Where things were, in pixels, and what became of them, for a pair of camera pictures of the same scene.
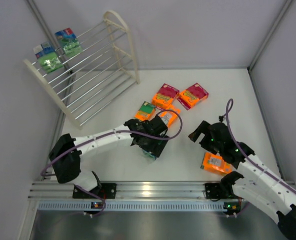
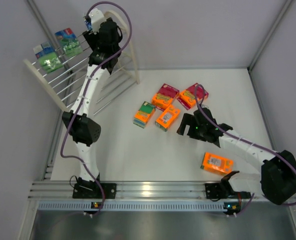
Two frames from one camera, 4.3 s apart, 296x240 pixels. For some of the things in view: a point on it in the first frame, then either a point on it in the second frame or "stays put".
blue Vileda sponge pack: (150, 154) → (88, 25)
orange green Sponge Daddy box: (146, 111) stays put
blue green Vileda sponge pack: (48, 57) stays put
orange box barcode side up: (172, 113) stays put
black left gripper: (155, 144) → (89, 36)
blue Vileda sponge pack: (71, 45) stays put
